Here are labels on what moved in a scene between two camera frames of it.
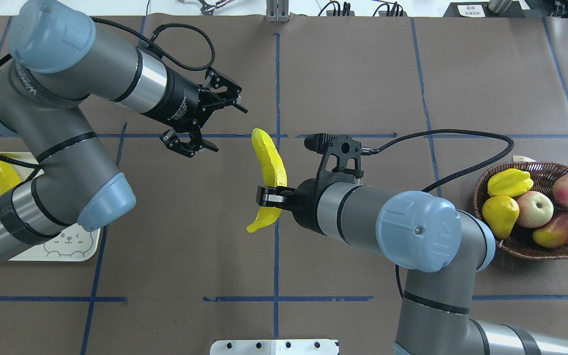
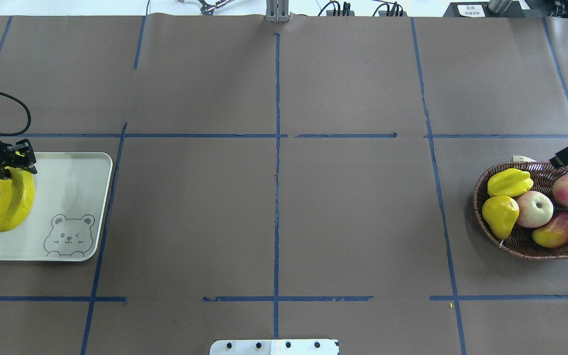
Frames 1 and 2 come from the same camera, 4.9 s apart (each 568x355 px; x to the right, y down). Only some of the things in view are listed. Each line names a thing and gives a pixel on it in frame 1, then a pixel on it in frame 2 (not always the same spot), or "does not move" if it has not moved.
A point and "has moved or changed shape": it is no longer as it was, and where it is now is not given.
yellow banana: x=273 y=171 has moved or changed shape
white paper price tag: x=522 y=159 does not move
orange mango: x=557 y=230 does not move
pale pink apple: x=535 y=209 does not move
